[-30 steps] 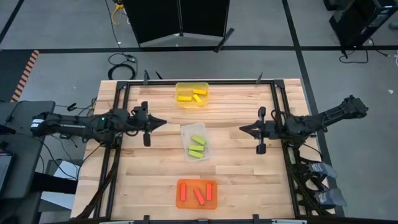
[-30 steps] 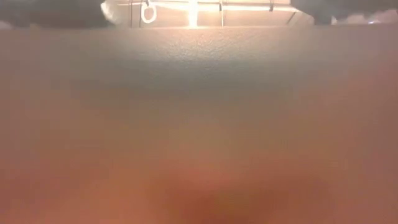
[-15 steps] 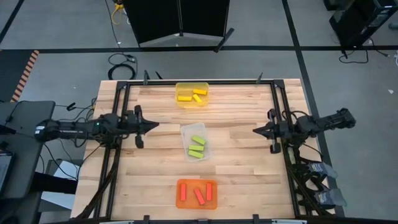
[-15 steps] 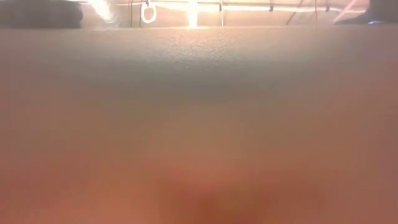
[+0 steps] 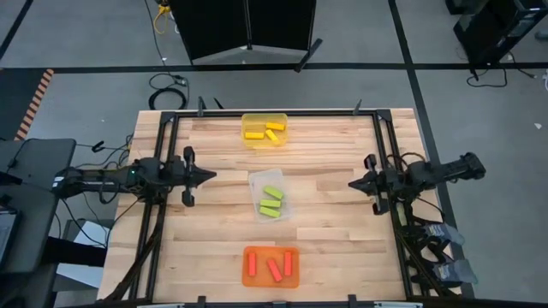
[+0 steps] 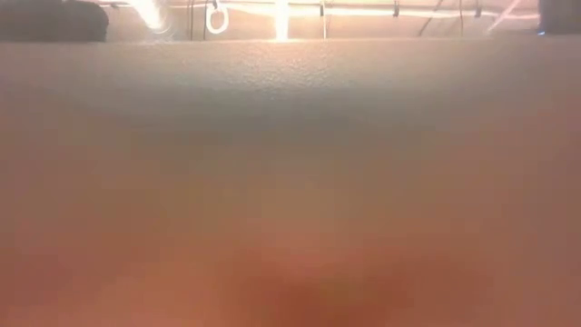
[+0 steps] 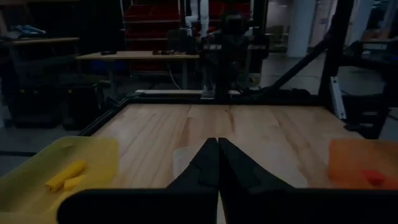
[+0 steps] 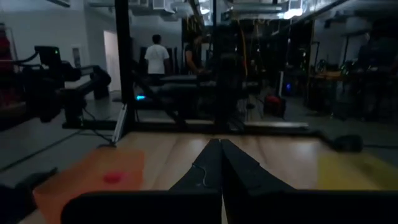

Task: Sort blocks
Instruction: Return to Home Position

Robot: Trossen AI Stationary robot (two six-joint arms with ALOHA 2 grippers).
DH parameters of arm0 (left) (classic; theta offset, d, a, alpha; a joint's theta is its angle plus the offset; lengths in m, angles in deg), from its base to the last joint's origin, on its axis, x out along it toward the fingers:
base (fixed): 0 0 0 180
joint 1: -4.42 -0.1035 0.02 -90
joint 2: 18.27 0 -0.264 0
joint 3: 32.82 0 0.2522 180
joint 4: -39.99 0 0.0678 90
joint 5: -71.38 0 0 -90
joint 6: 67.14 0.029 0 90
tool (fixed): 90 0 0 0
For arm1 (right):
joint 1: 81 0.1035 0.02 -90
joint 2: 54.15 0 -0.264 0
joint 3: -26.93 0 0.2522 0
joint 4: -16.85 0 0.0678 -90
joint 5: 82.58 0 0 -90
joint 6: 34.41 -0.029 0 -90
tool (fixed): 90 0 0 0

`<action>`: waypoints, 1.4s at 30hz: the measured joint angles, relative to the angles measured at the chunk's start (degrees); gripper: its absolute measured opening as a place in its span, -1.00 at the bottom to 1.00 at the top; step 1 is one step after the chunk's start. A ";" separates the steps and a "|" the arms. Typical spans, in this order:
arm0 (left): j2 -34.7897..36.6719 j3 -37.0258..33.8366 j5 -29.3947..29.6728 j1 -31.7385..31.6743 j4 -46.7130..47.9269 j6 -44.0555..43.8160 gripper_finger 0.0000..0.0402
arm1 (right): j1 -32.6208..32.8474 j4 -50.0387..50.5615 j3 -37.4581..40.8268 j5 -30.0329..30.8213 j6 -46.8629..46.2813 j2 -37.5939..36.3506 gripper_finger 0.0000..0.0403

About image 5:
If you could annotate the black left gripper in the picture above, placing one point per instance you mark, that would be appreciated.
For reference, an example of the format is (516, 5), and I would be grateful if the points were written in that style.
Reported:
(189, 175)

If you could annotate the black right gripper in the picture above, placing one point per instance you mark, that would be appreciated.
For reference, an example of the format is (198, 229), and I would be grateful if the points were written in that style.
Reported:
(379, 188)

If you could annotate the red rectangular block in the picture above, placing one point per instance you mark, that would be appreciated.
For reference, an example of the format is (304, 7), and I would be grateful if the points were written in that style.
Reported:
(274, 270)
(287, 263)
(252, 263)

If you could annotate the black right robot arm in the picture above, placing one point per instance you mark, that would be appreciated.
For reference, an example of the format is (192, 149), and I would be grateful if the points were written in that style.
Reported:
(449, 169)

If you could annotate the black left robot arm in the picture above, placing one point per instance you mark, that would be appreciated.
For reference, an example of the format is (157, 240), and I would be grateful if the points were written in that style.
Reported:
(107, 177)

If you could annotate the clear plastic tray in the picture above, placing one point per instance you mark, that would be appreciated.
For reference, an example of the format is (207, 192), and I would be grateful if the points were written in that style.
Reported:
(261, 177)

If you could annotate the yellow translucent plastic tray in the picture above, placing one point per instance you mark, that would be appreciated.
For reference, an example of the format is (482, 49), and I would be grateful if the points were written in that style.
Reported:
(252, 122)

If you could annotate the grey fabric pouch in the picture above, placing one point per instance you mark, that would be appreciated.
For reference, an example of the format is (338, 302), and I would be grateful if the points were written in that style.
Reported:
(456, 271)
(445, 233)

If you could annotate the orange translucent plastic tray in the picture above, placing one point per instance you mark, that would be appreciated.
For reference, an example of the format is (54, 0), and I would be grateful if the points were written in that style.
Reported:
(261, 252)

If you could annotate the black folding divider panel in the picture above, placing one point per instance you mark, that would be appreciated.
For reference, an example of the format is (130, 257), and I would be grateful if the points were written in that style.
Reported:
(240, 25)

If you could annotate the white sheet under desk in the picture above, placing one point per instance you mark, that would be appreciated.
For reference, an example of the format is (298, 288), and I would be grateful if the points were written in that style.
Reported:
(81, 274)

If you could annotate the dark grey side desk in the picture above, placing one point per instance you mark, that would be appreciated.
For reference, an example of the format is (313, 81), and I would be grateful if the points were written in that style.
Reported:
(38, 162)

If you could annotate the black mat hazard striped edge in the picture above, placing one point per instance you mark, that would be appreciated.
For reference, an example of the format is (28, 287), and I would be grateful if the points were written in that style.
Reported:
(17, 98)

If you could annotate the black equipment rack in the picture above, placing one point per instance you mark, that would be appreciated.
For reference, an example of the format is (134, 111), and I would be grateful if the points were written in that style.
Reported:
(496, 25)

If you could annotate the black aluminium table frame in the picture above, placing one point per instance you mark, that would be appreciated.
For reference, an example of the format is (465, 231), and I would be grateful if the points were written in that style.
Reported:
(214, 113)

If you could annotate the black frame clamp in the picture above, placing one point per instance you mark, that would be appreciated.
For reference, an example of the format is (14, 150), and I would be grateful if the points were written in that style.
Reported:
(352, 300)
(201, 301)

